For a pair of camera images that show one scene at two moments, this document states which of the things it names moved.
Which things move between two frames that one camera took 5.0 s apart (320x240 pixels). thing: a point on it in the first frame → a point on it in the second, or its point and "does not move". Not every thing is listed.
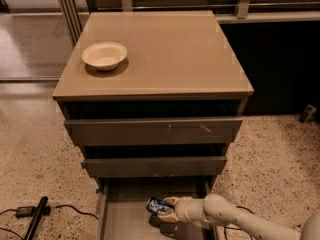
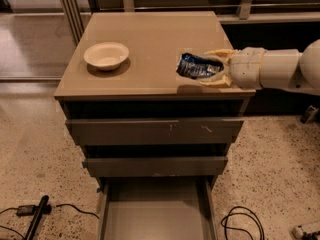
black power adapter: x=25 y=211 does not move
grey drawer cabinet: x=165 y=118 does not move
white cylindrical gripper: x=183 y=209 → x=246 y=67
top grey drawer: x=153 y=132 does not move
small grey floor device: x=307 y=114 does not move
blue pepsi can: x=158 y=206 → x=196 y=68
